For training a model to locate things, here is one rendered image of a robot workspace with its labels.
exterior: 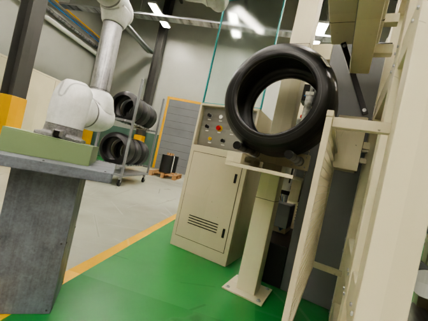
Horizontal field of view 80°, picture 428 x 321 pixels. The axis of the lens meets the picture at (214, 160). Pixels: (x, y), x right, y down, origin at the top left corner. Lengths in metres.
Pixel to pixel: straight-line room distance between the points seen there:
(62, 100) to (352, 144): 1.45
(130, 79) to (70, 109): 11.12
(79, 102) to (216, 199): 1.27
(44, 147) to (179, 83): 10.39
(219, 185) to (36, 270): 1.31
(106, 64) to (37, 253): 0.95
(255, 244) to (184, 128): 9.38
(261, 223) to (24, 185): 1.27
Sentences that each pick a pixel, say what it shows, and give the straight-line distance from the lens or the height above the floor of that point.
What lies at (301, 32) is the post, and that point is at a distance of 1.94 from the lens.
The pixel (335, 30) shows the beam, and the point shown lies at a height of 1.64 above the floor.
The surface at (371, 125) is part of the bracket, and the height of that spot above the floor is 0.97.
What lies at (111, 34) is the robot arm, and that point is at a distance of 1.59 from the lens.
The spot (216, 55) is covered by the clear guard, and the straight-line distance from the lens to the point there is 2.44.
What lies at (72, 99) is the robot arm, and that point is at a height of 0.92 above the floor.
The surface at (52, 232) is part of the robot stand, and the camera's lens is 1.30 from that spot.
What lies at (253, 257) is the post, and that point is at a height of 0.24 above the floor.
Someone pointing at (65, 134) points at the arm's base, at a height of 0.76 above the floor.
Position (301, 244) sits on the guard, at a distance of 0.79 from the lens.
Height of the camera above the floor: 0.78
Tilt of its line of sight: level
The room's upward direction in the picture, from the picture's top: 12 degrees clockwise
